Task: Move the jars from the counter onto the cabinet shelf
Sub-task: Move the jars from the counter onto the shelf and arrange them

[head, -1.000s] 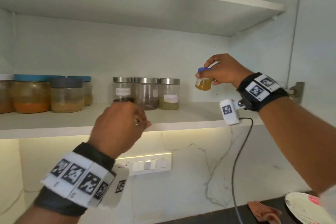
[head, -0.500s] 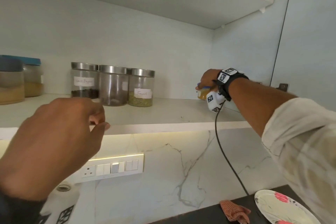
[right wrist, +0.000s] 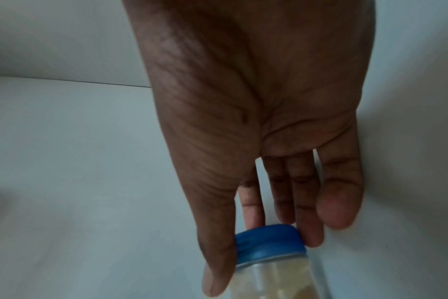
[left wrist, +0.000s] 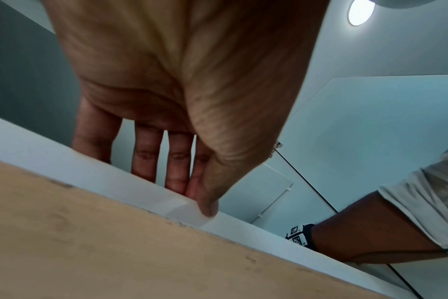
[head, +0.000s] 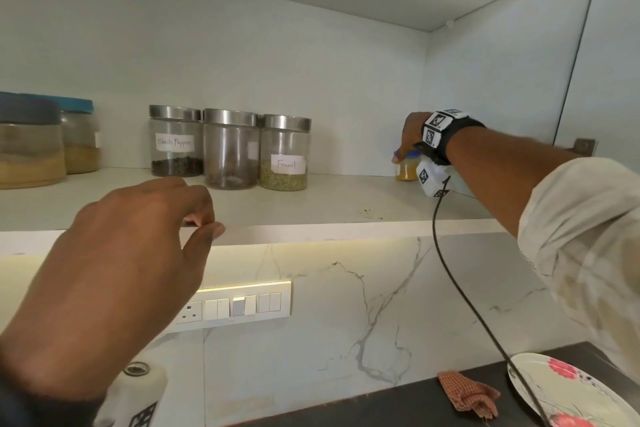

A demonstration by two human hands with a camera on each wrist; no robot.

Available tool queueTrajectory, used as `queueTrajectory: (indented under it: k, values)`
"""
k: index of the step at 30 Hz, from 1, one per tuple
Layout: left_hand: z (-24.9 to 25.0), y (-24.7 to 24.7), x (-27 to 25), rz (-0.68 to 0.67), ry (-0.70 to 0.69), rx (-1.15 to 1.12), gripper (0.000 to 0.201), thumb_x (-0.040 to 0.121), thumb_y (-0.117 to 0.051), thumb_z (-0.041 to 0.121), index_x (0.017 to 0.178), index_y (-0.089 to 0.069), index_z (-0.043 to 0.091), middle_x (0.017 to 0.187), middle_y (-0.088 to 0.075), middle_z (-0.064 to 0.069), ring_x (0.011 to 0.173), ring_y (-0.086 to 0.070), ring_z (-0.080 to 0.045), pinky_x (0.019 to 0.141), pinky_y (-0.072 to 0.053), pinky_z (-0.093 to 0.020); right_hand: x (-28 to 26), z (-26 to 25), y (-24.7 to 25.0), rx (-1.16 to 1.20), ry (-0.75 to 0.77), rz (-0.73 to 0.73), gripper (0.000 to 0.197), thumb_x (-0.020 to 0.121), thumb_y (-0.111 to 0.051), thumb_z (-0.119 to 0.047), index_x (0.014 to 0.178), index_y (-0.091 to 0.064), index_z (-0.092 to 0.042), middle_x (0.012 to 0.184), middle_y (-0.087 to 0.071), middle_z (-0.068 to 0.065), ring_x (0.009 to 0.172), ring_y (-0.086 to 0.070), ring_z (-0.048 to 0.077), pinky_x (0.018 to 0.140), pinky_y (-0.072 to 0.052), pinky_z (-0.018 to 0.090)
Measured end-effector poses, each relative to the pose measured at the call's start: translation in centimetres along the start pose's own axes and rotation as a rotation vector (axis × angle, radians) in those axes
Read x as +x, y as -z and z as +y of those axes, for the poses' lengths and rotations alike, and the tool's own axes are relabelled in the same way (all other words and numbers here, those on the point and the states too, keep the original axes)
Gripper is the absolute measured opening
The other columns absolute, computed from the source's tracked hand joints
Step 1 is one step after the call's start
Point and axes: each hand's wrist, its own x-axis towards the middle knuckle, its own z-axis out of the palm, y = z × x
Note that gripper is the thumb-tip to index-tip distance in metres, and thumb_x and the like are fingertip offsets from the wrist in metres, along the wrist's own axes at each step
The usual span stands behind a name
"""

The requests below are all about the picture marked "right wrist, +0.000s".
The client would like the person's right hand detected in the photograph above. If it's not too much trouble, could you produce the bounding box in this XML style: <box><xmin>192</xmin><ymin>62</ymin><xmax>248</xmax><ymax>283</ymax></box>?
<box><xmin>121</xmin><ymin>0</ymin><xmax>376</xmax><ymax>298</ymax></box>

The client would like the clear jar with blue lid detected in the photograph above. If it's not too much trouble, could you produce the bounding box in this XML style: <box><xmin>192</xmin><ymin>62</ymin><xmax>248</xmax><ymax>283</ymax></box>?
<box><xmin>225</xmin><ymin>224</ymin><xmax>333</xmax><ymax>299</ymax></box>

